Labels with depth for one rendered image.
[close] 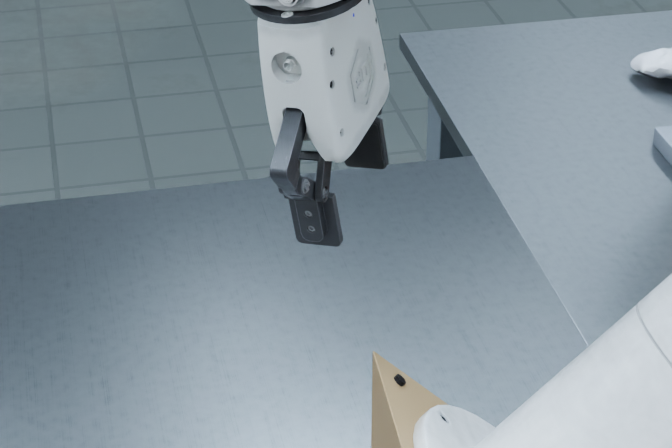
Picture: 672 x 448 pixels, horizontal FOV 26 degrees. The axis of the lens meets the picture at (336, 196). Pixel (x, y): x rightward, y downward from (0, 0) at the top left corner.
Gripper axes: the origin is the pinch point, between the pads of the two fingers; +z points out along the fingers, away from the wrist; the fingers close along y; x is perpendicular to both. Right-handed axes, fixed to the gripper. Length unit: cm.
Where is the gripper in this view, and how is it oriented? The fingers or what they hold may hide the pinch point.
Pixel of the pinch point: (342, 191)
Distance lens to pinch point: 99.6
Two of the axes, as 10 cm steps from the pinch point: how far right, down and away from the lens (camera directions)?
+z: 1.5, 8.2, 5.5
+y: 3.5, -5.7, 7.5
